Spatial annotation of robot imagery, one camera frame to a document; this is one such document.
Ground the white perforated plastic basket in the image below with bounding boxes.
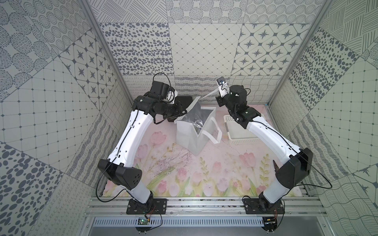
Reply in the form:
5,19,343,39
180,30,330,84
223,115,274,145

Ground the aluminium rail frame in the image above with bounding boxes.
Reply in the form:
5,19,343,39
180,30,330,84
81,196,330,235

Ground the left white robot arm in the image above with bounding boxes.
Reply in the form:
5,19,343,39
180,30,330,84
97,81,187,207

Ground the floral pink table mat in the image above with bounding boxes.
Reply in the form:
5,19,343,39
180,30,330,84
101,103,303,198

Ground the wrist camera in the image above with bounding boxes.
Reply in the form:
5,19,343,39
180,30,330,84
167,88,178,104
216,77,229,97

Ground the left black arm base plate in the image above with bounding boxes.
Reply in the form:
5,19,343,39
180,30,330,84
126,199,168,215

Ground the black controller box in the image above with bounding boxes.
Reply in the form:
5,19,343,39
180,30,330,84
262,217,278,233

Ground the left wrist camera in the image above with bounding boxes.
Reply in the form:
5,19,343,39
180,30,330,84
167,88,178,104

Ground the green circuit board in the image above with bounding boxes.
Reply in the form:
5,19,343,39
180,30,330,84
137,217,150,225

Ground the white insulated delivery bag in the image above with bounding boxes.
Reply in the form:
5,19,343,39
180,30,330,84
174,96,222,156

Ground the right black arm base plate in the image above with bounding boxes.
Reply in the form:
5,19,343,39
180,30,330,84
242,196,285,214

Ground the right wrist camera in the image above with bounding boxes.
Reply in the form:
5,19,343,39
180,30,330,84
216,77,229,97

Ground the black plastic case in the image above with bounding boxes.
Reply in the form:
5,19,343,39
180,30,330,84
175,96,194,110

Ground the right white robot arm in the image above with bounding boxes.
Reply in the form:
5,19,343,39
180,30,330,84
216,77,313,206

